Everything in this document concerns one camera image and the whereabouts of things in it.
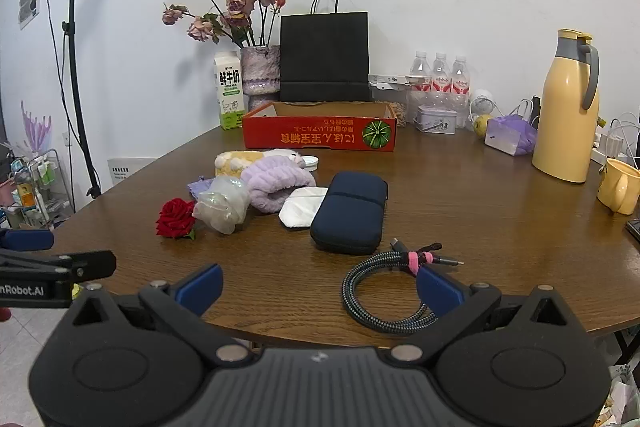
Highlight metal storage rack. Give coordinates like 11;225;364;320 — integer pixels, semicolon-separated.
0;146;72;229

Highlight yellow white plush toy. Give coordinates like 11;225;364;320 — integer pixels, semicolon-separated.
214;149;306;178

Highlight red cardboard box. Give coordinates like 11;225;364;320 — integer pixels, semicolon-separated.
242;100;399;154

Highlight yellow green apple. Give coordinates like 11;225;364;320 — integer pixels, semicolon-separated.
473;114;495;139

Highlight clear iridescent plastic bag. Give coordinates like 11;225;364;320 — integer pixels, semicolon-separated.
192;176;251;236

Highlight white power strip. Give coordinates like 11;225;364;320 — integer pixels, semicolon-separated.
591;111;640;168

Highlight grey tin box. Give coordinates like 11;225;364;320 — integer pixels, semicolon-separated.
415;104;457;136

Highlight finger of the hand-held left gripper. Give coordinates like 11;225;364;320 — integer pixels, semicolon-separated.
0;250;117;284
0;229;55;253

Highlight black light stand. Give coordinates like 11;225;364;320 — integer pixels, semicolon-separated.
27;0;102;200

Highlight purple drawstring pouch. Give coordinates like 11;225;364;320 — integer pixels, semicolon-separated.
187;176;217;198

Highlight purple fluffy headband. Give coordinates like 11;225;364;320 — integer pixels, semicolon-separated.
240;156;317;213

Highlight long white box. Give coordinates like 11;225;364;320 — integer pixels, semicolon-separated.
369;74;427;90

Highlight red rose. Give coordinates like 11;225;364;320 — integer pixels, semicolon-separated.
155;199;197;241

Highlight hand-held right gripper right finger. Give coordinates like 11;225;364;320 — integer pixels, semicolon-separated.
385;264;571;364

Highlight purple wall decoration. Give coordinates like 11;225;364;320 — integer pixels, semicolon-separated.
19;101;54;154

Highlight purple white tissue packet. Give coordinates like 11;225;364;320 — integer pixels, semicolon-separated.
484;114;539;156

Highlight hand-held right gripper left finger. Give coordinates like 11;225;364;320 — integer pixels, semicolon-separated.
70;263;253;365

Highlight purple ceramic vase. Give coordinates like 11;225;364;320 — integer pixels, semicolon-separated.
240;45;282;110

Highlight braided charging cable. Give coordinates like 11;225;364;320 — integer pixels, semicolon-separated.
342;242;465;336

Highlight black paper bag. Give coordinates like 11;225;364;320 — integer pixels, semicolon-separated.
279;0;371;104

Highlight yellow thermos jug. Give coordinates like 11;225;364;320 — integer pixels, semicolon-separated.
531;29;601;184

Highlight white charger cables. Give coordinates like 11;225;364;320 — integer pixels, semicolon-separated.
509;98;542;128

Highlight small white fan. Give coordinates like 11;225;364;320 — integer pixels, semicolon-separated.
469;87;497;116

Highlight white green milk carton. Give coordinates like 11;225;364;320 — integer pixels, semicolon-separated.
213;50;246;130

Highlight yellow mug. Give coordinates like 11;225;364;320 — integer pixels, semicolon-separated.
596;158;640;216

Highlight navy zip case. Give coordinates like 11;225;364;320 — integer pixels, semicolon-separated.
309;171;390;257

